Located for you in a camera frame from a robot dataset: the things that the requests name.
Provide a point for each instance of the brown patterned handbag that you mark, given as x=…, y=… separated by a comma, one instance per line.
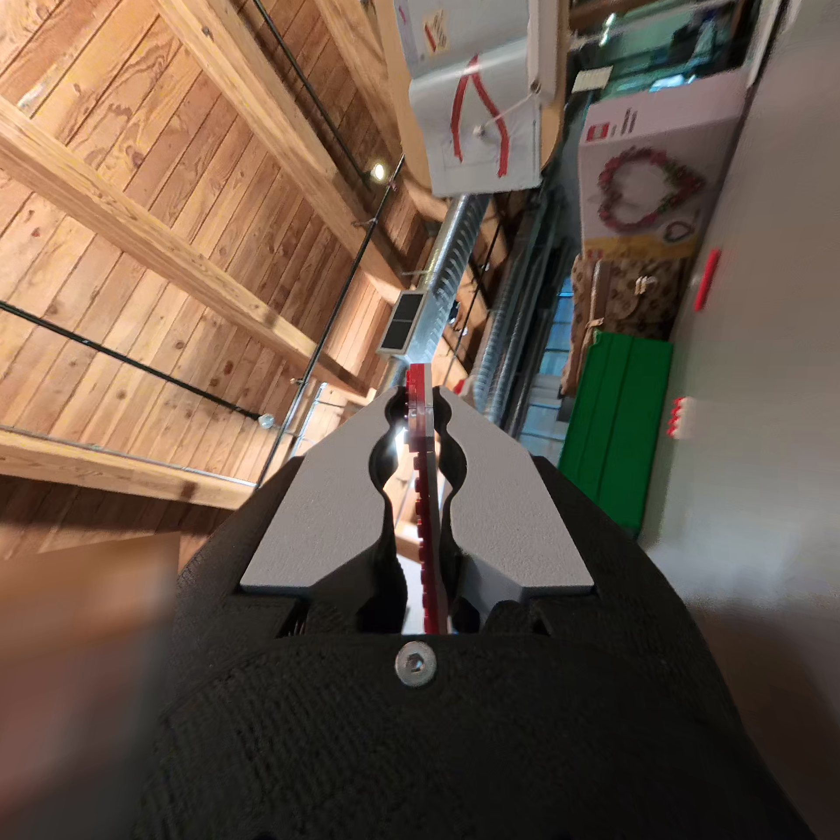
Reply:
x=630, y=302

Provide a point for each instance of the small ceiling spotlight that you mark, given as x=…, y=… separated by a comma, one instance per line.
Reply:
x=377, y=172

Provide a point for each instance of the red and white lego piece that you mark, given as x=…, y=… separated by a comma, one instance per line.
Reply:
x=676, y=420

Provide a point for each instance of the green Lego baseplate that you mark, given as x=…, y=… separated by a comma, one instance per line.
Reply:
x=610, y=433

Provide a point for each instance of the black ceiling panel light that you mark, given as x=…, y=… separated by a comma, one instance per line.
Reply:
x=401, y=325

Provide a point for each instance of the white lego set box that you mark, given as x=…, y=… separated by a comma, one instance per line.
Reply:
x=649, y=131

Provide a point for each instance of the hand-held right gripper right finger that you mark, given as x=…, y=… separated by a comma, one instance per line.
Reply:
x=518, y=518

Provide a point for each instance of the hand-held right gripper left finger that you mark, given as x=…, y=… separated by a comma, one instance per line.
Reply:
x=315, y=518

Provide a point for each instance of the long red lego brick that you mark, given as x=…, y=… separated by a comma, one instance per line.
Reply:
x=707, y=279

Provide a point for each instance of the lego instruction booklet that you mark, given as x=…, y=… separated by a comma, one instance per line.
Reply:
x=479, y=157

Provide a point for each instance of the red lego arc assembly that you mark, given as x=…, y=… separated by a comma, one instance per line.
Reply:
x=423, y=420

